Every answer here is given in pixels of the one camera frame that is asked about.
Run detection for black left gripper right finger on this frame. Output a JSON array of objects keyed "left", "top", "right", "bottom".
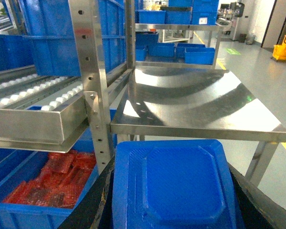
[{"left": 229, "top": 165, "right": 286, "bottom": 229}]

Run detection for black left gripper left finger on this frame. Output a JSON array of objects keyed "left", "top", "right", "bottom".
[{"left": 59, "top": 158, "right": 115, "bottom": 229}]

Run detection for blue bin with red parts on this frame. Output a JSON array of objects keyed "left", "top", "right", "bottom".
[{"left": 0, "top": 130, "right": 99, "bottom": 229}]

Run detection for stainless steel roller shelf rack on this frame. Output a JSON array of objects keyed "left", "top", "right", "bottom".
[{"left": 0, "top": 0, "right": 132, "bottom": 171}]

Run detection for red bubble wrap bags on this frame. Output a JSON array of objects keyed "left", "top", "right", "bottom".
[{"left": 2, "top": 150, "right": 96, "bottom": 208}]

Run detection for stainless steel side table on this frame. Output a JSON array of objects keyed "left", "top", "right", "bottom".
[{"left": 111, "top": 66, "right": 286, "bottom": 185}]

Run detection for yellow mop bucket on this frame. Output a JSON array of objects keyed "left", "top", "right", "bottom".
[{"left": 272, "top": 35, "right": 286, "bottom": 61}]

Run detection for large blue crate on rollers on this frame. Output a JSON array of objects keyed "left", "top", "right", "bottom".
[{"left": 20, "top": 0, "right": 126, "bottom": 76}]

